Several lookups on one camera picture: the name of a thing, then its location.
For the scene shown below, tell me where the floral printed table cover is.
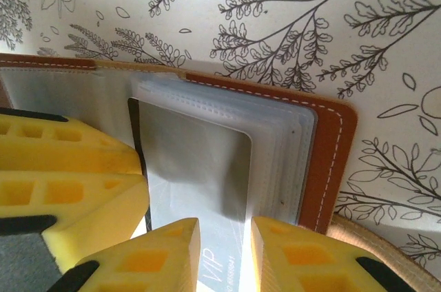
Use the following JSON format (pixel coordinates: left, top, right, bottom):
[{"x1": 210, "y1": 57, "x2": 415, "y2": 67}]
[{"x1": 0, "y1": 0, "x2": 441, "y2": 292}]

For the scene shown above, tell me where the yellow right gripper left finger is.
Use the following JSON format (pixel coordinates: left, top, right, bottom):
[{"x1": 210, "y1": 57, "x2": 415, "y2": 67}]
[{"x1": 67, "y1": 216, "x2": 201, "y2": 292}]

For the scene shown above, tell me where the silver VIP card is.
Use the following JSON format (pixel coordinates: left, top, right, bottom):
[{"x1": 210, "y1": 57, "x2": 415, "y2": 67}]
[{"x1": 137, "y1": 98, "x2": 255, "y2": 292}]

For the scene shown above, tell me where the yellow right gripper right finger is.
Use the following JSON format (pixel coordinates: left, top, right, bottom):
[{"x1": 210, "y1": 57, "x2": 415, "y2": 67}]
[{"x1": 249, "y1": 216, "x2": 414, "y2": 292}]

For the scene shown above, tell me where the brown leather card holder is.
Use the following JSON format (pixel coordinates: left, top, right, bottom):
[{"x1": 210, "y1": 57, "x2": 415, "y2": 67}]
[{"x1": 0, "y1": 52, "x2": 441, "y2": 292}]

